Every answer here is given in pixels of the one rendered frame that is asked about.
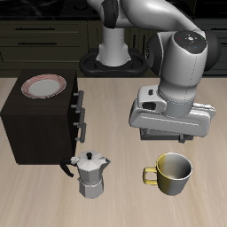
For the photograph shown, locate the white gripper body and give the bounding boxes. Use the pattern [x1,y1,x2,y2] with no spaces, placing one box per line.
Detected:
[128,98,217,137]

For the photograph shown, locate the dark kitchen cupboards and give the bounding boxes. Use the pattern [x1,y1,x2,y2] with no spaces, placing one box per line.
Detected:
[0,0,227,79]

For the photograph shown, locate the silver moka pot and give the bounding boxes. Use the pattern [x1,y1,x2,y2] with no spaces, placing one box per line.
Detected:
[59,149,112,200]

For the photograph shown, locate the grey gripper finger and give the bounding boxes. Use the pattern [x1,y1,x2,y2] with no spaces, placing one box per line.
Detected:
[139,128,154,141]
[177,133,195,145]

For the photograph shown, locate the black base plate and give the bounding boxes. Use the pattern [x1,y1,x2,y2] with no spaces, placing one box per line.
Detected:
[78,48,148,75]

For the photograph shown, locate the white plate with red rim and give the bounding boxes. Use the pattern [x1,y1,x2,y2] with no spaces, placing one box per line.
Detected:
[20,73,67,99]

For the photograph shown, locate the yellow and white mug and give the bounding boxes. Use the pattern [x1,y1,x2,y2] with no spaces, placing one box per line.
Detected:
[142,152,194,197]

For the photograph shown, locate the dark wooden cabinet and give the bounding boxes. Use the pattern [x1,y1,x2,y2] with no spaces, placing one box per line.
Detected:
[0,68,88,166]

